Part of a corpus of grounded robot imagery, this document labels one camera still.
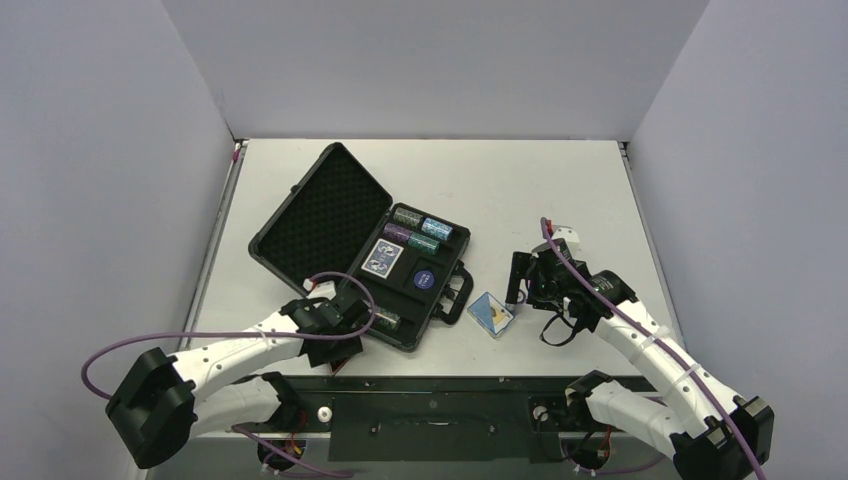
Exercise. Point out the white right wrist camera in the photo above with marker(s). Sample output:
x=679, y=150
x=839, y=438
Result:
x=568, y=235

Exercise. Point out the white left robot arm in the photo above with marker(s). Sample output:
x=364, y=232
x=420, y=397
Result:
x=166, y=400

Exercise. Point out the blue patterned card deck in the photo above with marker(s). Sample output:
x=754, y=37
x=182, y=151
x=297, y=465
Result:
x=382, y=258

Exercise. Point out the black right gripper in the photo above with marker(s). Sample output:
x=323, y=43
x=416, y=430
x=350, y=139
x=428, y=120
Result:
x=535, y=277

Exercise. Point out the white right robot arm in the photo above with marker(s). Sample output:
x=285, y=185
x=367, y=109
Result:
x=707, y=429

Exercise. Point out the blue ace card box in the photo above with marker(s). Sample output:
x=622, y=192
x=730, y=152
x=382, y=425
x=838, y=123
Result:
x=493, y=316

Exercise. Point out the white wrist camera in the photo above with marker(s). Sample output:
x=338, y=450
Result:
x=325, y=289
x=568, y=235

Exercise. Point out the triangular all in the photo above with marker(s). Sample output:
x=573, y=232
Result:
x=335, y=367

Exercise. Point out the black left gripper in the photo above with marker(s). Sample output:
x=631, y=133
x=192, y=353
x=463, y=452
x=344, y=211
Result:
x=347, y=347

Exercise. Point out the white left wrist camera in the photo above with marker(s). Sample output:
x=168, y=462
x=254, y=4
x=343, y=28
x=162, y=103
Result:
x=325, y=289

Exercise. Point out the green chip stack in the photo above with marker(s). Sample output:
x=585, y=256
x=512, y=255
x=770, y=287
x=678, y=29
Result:
x=423, y=243

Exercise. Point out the light blue chip stack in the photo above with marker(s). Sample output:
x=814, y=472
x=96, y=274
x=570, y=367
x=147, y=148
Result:
x=436, y=229

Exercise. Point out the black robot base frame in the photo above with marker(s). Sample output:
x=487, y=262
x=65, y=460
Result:
x=434, y=418

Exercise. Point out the blue small blind button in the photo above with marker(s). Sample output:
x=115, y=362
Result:
x=424, y=279

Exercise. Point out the yellow-blue chip stack bottom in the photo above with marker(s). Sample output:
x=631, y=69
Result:
x=387, y=320

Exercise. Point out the black poker set case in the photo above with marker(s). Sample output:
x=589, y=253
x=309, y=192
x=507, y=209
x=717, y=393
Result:
x=330, y=221

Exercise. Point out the purple chip stack in case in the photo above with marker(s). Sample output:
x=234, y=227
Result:
x=396, y=233

